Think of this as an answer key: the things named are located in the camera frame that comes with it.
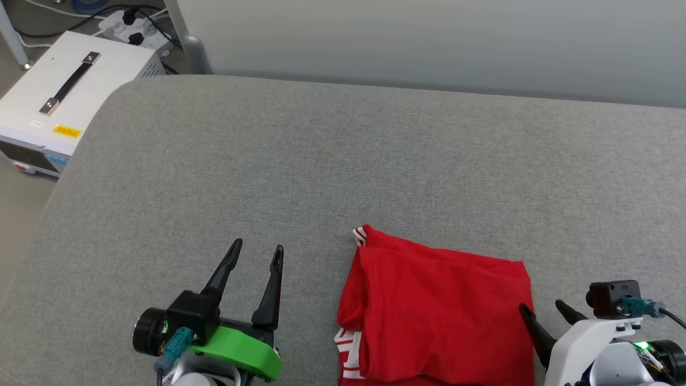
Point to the black plug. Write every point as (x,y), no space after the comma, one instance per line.
(129,16)
(136,39)

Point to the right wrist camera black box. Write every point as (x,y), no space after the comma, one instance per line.
(611,297)

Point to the white table leg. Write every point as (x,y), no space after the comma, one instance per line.
(13,37)

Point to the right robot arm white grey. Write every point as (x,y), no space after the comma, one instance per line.
(621,367)

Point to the white power supply box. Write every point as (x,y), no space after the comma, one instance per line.
(107,80)

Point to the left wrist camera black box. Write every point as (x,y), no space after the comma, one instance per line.
(193,316)

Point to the grey metal partition leg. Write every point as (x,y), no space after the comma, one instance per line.
(187,43)

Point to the red white basketball jersey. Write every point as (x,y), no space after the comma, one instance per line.
(439,311)

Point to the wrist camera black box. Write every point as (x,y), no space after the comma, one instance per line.
(193,316)
(611,297)

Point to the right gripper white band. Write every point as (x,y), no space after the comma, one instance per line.
(579,348)

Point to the yellow sticker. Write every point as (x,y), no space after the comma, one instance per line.
(67,131)

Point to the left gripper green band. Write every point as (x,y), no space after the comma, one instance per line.
(241,351)

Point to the white power strip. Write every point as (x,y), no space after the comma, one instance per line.
(155,40)

